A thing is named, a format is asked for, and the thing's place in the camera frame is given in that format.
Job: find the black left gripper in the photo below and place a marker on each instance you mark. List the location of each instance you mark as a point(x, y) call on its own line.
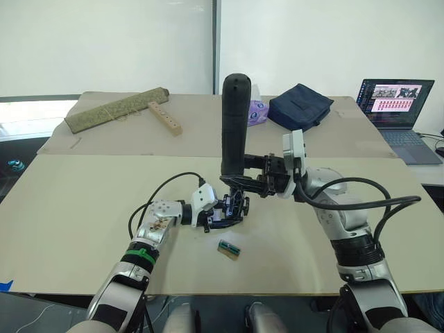
point(212, 222)

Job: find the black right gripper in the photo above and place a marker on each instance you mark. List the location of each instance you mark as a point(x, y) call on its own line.
point(275, 175)

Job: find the black gripper body workpiece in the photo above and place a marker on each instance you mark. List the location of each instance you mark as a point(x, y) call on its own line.
point(236, 204)

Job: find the black electric screwdriver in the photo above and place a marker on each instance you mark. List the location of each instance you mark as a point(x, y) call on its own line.
point(236, 121)

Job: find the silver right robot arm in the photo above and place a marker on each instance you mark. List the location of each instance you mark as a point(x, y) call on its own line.
point(347, 218)

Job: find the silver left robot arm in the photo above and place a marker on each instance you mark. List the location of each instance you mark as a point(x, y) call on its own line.
point(159, 222)

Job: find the small green finger piece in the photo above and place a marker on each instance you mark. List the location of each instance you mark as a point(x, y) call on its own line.
point(229, 248)

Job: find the blue tape piece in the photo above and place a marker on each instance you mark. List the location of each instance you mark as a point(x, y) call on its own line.
point(5, 285)

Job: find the purple tissue pack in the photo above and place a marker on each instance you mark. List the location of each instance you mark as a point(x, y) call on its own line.
point(258, 112)

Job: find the navy blue fabric bag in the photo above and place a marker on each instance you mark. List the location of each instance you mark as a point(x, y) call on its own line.
point(300, 105)

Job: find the wooden block with holes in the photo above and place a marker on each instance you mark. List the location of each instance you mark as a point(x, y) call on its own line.
point(166, 118)

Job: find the grey rounded shape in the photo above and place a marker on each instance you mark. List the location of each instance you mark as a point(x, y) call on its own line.
point(265, 319)

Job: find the rolled green mat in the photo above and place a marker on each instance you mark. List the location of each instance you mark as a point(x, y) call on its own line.
point(114, 110)

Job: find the grey open laptop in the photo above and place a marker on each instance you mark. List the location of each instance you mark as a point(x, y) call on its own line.
point(395, 104)

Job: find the teal and black object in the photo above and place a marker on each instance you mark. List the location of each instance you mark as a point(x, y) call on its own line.
point(15, 164)

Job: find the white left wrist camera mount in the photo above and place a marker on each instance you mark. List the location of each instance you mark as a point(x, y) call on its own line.
point(203, 197)

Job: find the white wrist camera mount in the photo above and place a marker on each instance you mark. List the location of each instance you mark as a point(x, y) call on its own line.
point(295, 145)
point(203, 197)

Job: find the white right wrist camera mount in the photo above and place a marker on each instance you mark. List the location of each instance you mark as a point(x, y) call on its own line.
point(295, 145)

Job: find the grey window frame post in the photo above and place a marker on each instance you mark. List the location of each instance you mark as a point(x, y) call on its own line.
point(215, 45)

